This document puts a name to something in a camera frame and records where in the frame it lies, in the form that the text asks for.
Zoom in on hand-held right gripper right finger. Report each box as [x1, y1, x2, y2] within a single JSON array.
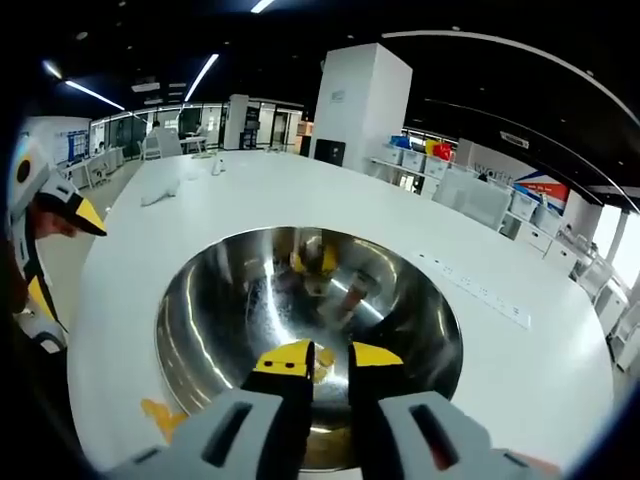
[[347, 341, 564, 480]]

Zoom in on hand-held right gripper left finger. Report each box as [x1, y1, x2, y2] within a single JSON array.
[[107, 338, 316, 480]]

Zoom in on pile of yellow QQ candies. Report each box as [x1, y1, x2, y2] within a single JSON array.
[[139, 397, 190, 445]]

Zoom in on yellow QQ candy piece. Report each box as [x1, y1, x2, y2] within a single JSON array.
[[310, 345, 337, 385]]

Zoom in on stainless steel bowl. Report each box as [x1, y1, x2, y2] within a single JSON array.
[[154, 225, 464, 471]]

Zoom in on person's left hand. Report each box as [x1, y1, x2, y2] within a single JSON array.
[[30, 202, 80, 240]]

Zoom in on white cloth bundle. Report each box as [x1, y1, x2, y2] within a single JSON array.
[[139, 177, 182, 208]]

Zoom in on white office chair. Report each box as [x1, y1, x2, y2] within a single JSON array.
[[142, 127, 184, 161]]

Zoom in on white table socket strip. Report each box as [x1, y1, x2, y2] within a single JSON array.
[[412, 248, 532, 331]]

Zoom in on black rack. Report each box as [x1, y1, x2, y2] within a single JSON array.
[[238, 107, 262, 151]]

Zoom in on white table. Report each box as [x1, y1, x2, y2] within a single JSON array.
[[67, 149, 616, 474]]

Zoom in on row of white storage bins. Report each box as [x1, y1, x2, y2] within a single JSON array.
[[369, 142, 640, 371]]

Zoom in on black cabinet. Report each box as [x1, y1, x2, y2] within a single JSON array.
[[314, 138, 347, 167]]

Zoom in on red and yellow bins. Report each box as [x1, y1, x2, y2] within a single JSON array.
[[424, 139, 454, 161]]

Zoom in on striped wall banner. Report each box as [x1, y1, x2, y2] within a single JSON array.
[[514, 172, 571, 216]]

